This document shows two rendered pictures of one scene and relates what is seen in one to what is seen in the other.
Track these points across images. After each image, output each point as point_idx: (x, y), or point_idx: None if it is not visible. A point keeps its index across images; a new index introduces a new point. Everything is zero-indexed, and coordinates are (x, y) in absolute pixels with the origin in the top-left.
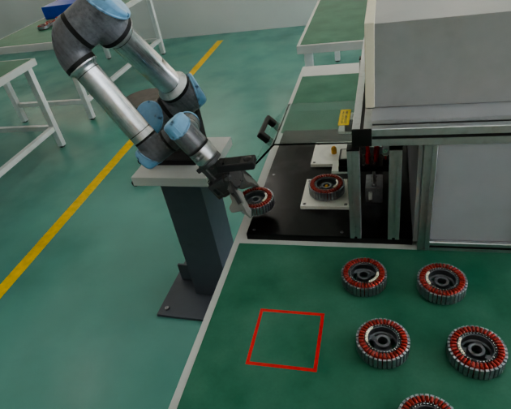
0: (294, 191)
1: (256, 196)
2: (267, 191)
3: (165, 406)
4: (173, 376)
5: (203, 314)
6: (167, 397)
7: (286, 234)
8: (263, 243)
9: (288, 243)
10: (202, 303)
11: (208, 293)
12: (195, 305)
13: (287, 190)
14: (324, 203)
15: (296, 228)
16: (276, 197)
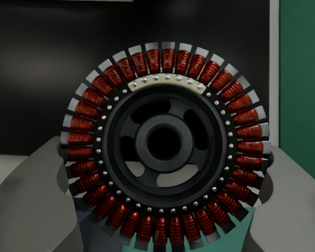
0: (27, 34)
1: (143, 140)
2: (115, 78)
3: (216, 244)
4: (186, 245)
5: (116, 236)
6: (207, 244)
7: (269, 29)
8: (276, 111)
9: (272, 36)
10: (102, 241)
11: (88, 237)
12: (104, 249)
13: (20, 60)
14: None
15: (235, 2)
16: (62, 92)
